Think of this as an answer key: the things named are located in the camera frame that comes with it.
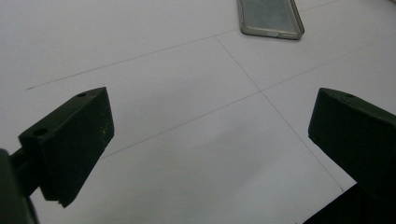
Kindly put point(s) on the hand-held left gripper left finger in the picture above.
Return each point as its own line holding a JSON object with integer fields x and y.
{"x": 71, "y": 140}

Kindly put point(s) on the white table cover sheet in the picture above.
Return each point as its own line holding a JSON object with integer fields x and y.
{"x": 186, "y": 77}

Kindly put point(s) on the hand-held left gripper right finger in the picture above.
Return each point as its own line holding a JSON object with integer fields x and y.
{"x": 358, "y": 137}

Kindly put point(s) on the dark translucent phone case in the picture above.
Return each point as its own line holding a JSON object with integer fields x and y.
{"x": 267, "y": 15}

